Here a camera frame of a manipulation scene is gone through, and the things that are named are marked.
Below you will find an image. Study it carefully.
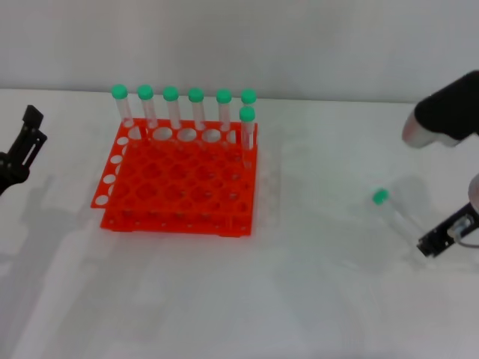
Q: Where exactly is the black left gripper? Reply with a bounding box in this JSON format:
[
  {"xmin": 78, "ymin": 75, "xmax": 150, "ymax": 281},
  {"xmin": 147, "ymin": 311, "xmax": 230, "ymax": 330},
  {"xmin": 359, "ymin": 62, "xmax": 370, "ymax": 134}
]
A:
[{"xmin": 0, "ymin": 105, "xmax": 48, "ymax": 196}]

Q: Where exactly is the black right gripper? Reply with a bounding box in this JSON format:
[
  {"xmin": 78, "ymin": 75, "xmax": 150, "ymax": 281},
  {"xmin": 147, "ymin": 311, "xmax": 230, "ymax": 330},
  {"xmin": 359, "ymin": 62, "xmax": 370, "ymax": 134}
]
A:
[{"xmin": 418, "ymin": 203, "xmax": 479, "ymax": 259}]

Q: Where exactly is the clear tube with green cap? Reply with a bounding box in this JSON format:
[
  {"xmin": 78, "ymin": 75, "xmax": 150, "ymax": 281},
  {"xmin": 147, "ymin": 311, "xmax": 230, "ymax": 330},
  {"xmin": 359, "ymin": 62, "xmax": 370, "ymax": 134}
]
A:
[
  {"xmin": 187, "ymin": 88, "xmax": 207, "ymax": 132},
  {"xmin": 111, "ymin": 84, "xmax": 135, "ymax": 129},
  {"xmin": 162, "ymin": 86, "xmax": 184, "ymax": 132},
  {"xmin": 372, "ymin": 189, "xmax": 422, "ymax": 251},
  {"xmin": 137, "ymin": 85, "xmax": 159, "ymax": 132},
  {"xmin": 240, "ymin": 88, "xmax": 257, "ymax": 124},
  {"xmin": 239, "ymin": 106, "xmax": 257, "ymax": 170},
  {"xmin": 216, "ymin": 88, "xmax": 233, "ymax": 132}
]

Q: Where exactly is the orange plastic test tube rack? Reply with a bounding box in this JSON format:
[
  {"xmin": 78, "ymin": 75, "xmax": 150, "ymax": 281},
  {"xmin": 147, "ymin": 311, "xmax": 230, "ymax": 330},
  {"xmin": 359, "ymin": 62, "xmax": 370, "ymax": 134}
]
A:
[{"xmin": 91, "ymin": 117, "xmax": 259, "ymax": 239}]

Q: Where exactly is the right gripper cable with plug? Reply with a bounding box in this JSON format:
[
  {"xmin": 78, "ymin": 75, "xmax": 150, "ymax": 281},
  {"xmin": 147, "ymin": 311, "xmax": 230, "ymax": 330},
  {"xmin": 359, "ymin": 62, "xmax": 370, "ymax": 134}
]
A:
[{"xmin": 448, "ymin": 215, "xmax": 479, "ymax": 249}]

